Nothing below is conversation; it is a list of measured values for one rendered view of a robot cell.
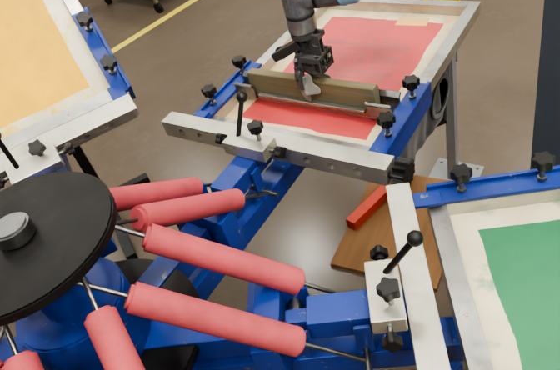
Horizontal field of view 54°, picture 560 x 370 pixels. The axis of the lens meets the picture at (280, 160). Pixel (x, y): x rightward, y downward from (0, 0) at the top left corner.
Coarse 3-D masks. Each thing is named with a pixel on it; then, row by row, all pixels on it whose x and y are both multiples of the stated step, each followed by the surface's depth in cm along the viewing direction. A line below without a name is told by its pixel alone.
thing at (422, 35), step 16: (384, 32) 181; (400, 32) 179; (416, 32) 176; (432, 32) 174; (416, 48) 169; (400, 64) 165; (416, 64) 163; (352, 80) 164; (400, 80) 159; (320, 112) 156; (336, 112) 154; (320, 128) 150; (336, 128) 148; (352, 128) 147; (368, 128) 145
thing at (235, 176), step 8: (232, 160) 134; (240, 160) 134; (248, 160) 133; (256, 160) 133; (232, 168) 132; (240, 168) 131; (248, 168) 131; (264, 168) 136; (224, 176) 130; (232, 176) 130; (240, 176) 129; (248, 176) 131; (216, 184) 129; (224, 184) 128; (232, 184) 128; (240, 184) 129; (248, 184) 132
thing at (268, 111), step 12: (336, 24) 193; (348, 24) 191; (360, 24) 189; (372, 24) 187; (324, 36) 189; (360, 36) 183; (252, 108) 165; (264, 108) 164; (276, 108) 162; (288, 108) 161; (300, 108) 159; (312, 108) 158; (264, 120) 159; (276, 120) 158; (288, 120) 156; (300, 120) 155
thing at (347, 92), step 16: (256, 80) 161; (272, 80) 157; (288, 80) 154; (320, 80) 149; (336, 80) 147; (288, 96) 158; (320, 96) 151; (336, 96) 148; (352, 96) 145; (368, 96) 142
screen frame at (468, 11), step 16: (368, 0) 194; (384, 0) 191; (400, 0) 188; (416, 0) 185; (432, 0) 183; (448, 0) 180; (320, 16) 200; (464, 16) 170; (288, 32) 189; (448, 32) 165; (464, 32) 166; (272, 48) 183; (448, 48) 159; (272, 64) 181; (432, 64) 155; (448, 64) 159; (432, 80) 150; (224, 112) 164; (272, 128) 149; (352, 144) 136
